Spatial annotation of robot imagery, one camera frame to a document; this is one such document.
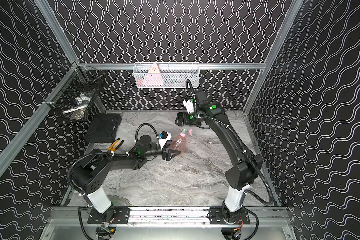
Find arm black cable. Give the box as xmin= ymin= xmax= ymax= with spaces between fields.
xmin=134 ymin=122 xmax=160 ymax=151
xmin=184 ymin=78 xmax=275 ymax=240

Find black plastic tool case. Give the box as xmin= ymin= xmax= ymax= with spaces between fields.
xmin=84 ymin=113 xmax=122 ymax=143

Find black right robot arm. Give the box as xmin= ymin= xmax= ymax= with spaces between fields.
xmin=175 ymin=100 xmax=273 ymax=213

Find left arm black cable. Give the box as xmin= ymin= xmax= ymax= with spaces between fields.
xmin=134 ymin=122 xmax=160 ymax=151

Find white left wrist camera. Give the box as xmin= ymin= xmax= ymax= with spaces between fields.
xmin=157 ymin=131 xmax=172 ymax=150

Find clear plastic wall basket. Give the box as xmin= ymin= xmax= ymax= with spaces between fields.
xmin=133 ymin=62 xmax=201 ymax=89

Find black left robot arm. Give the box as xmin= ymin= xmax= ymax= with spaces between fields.
xmin=67 ymin=135 xmax=183 ymax=214

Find white items in mesh basket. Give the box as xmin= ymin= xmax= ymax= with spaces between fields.
xmin=62 ymin=93 xmax=92 ymax=121

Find aluminium frame post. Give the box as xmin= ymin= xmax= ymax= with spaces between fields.
xmin=34 ymin=0 xmax=80 ymax=64

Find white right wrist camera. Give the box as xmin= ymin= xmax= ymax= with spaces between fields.
xmin=183 ymin=100 xmax=195 ymax=114

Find black wire mesh basket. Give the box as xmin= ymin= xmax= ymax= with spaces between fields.
xmin=47 ymin=66 xmax=106 ymax=122

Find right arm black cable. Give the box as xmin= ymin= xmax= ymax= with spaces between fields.
xmin=184 ymin=78 xmax=275 ymax=240

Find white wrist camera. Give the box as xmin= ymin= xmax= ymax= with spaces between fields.
xmin=157 ymin=131 xmax=172 ymax=150
xmin=183 ymin=100 xmax=195 ymax=114

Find yellow black handled pliers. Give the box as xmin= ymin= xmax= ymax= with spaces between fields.
xmin=108 ymin=138 xmax=124 ymax=152

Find pink grey spray nozzle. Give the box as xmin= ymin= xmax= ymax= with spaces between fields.
xmin=180 ymin=129 xmax=193 ymax=138

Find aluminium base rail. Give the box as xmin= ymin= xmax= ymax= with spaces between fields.
xmin=49 ymin=206 xmax=290 ymax=227

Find pink triangular card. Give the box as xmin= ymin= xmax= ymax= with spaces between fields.
xmin=142 ymin=63 xmax=164 ymax=87

